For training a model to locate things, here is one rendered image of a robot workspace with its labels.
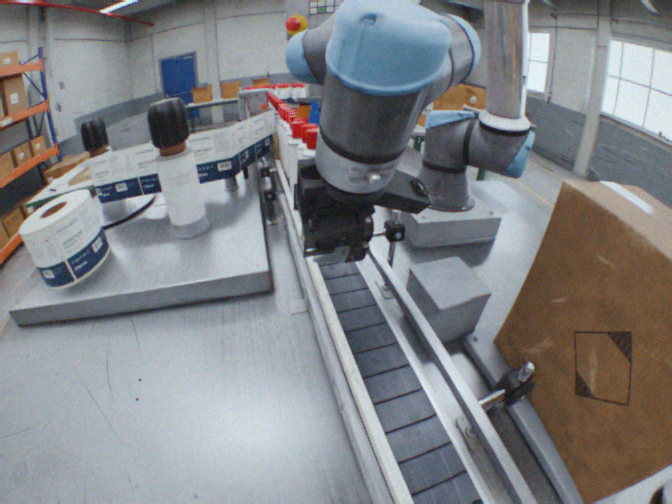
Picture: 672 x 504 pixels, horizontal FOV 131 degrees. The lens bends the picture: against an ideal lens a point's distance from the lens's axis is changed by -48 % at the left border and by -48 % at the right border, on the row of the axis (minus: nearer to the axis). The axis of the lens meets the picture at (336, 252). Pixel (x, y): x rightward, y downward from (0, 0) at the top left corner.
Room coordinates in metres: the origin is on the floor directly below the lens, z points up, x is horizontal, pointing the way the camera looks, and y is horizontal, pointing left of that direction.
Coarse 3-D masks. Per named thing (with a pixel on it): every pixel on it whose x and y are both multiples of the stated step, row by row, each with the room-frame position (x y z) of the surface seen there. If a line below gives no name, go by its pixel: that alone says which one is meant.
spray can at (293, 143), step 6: (294, 126) 0.63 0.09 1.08; (300, 126) 0.63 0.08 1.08; (294, 132) 0.63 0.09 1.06; (300, 132) 0.63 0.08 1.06; (294, 138) 0.63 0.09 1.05; (300, 138) 0.63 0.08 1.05; (288, 144) 0.64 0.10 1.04; (294, 144) 0.62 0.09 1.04; (288, 150) 0.64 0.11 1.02; (294, 150) 0.62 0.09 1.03; (294, 156) 0.62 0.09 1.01; (294, 162) 0.62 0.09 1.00; (294, 168) 0.62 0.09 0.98; (294, 174) 0.62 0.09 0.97; (294, 180) 0.63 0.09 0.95
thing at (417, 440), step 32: (352, 288) 0.35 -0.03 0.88; (352, 320) 0.28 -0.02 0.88; (384, 320) 0.28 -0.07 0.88; (352, 352) 0.22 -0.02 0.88; (384, 352) 0.22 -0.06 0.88; (384, 384) 0.17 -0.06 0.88; (416, 384) 0.17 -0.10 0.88; (384, 416) 0.13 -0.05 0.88; (416, 416) 0.13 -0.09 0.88; (416, 448) 0.09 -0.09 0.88; (448, 448) 0.08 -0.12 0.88; (416, 480) 0.05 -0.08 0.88; (448, 480) 0.04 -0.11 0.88
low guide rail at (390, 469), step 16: (288, 192) 0.65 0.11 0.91; (320, 288) 0.31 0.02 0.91; (336, 320) 0.25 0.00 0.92; (336, 336) 0.22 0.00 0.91; (352, 368) 0.17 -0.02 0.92; (352, 384) 0.16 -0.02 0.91; (368, 400) 0.13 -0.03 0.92; (368, 416) 0.12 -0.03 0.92; (368, 432) 0.10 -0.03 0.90; (384, 448) 0.08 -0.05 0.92; (384, 464) 0.06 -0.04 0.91; (400, 480) 0.05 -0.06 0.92; (400, 496) 0.03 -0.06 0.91
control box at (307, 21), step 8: (288, 0) 0.79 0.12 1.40; (296, 0) 0.78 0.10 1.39; (304, 0) 0.78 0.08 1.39; (312, 0) 0.77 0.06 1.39; (344, 0) 0.74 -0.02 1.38; (288, 8) 0.79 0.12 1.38; (296, 8) 0.79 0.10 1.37; (304, 8) 0.78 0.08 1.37; (288, 16) 0.79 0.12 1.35; (296, 16) 0.78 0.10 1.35; (304, 16) 0.78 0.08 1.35; (312, 16) 0.77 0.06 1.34; (320, 16) 0.76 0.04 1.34; (328, 16) 0.76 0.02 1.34; (304, 24) 0.78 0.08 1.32; (312, 24) 0.77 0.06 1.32; (320, 24) 0.76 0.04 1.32; (288, 32) 0.79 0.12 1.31; (296, 32) 0.78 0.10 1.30; (288, 40) 0.80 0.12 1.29
